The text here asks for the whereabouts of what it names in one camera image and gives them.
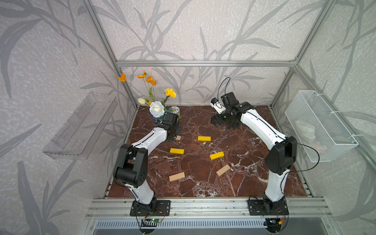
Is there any aluminium front rail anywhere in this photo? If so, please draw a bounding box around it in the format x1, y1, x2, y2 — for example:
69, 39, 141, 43
86, 197, 333, 219

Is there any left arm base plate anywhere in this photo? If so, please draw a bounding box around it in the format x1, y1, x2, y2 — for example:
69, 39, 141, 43
130, 199, 171, 217

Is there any yellow block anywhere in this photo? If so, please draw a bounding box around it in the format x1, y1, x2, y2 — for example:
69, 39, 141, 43
210, 151, 224, 161
170, 148, 185, 155
198, 136, 211, 142

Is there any white wire mesh basket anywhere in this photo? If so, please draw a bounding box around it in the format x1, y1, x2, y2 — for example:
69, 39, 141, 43
285, 90, 358, 163

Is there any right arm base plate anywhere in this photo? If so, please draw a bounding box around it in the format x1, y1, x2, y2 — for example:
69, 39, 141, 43
247, 198, 289, 216

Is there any clear plastic wall shelf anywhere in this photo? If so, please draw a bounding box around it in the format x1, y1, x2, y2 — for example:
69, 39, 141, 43
43, 92, 118, 160

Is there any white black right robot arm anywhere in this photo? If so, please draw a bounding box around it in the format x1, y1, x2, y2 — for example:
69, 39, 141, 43
211, 98, 297, 214

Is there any natural wooden block front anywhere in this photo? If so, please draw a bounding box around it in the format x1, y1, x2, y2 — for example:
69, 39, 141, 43
169, 172, 185, 182

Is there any right circuit board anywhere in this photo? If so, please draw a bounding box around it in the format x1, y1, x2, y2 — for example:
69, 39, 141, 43
265, 218, 285, 227

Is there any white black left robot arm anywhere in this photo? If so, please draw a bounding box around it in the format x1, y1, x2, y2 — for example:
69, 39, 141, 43
113, 124, 181, 205

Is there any small printed tin can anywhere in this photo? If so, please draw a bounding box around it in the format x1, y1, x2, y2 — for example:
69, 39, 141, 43
168, 106, 181, 118

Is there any left circuit board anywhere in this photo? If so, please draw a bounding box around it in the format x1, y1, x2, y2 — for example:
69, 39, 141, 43
143, 218, 164, 223

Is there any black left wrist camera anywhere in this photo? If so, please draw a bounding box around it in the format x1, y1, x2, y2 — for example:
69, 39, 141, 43
162, 112, 180, 126

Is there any artificial flower bouquet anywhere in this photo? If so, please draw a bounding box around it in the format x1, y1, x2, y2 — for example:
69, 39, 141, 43
118, 71, 177, 120

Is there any circuit board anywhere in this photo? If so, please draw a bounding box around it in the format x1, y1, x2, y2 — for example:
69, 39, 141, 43
265, 218, 285, 227
143, 218, 164, 223

